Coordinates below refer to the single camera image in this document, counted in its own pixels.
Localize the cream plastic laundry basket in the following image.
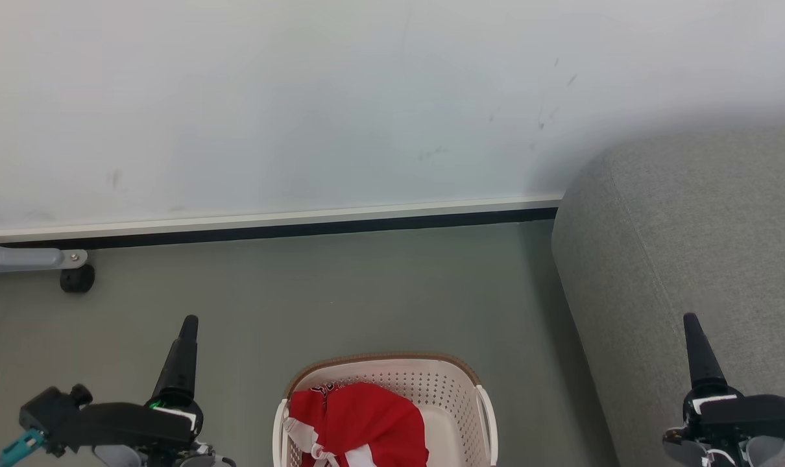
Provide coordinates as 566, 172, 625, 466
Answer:
272, 352, 499, 467

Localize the white and black baseboard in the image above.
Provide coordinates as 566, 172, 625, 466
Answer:
0, 193, 565, 250

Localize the black caster wheel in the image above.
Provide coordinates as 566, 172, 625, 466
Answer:
60, 264, 96, 294

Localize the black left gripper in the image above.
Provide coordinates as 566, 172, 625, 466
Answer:
147, 315, 205, 455

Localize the teal cable connector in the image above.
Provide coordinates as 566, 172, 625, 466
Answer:
0, 428, 47, 467

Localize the grey metal furniture leg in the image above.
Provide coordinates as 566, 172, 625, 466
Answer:
0, 237, 89, 274

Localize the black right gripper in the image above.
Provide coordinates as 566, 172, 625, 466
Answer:
663, 313, 745, 465

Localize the grey fabric sofa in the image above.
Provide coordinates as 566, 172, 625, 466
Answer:
551, 123, 785, 467

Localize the red and white garment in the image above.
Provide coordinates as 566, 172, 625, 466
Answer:
284, 381, 429, 467

